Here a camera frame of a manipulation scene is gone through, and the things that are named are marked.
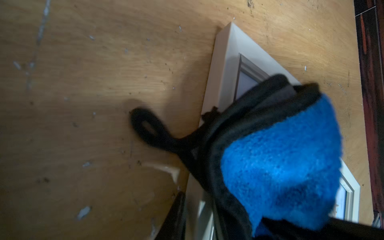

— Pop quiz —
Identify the white picture frame black border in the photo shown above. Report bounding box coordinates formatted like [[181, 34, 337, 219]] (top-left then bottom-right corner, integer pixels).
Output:
[[185, 23, 361, 240]]

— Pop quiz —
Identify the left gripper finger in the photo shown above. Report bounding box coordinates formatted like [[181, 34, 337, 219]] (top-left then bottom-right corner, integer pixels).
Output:
[[155, 192, 186, 240]]

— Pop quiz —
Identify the blue microfiber cloth black trim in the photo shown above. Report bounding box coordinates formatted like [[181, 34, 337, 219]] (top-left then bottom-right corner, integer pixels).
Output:
[[131, 74, 384, 240]]

